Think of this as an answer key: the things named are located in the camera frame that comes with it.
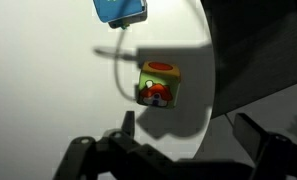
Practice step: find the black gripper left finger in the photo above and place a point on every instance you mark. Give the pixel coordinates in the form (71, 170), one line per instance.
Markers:
(121, 153)

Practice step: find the colourful soft house block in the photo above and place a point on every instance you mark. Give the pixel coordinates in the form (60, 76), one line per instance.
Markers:
(158, 88)

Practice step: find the blue soft number four block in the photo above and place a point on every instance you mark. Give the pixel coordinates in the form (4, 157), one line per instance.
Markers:
(119, 10)

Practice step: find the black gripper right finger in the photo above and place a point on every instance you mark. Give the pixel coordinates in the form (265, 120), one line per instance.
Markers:
(274, 155)

